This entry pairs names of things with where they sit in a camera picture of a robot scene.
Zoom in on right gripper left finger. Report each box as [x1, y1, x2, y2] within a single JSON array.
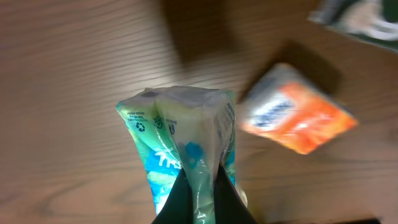
[[152, 169, 193, 224]]

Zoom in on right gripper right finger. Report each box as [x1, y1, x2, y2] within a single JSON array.
[[214, 165, 257, 224]]

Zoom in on small teal tissue pack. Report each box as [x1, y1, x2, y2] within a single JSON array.
[[116, 86, 248, 223]]

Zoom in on orange small snack pack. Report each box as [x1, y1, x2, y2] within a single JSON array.
[[239, 63, 358, 154]]

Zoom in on round black red tin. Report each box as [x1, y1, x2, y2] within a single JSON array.
[[308, 0, 397, 52]]

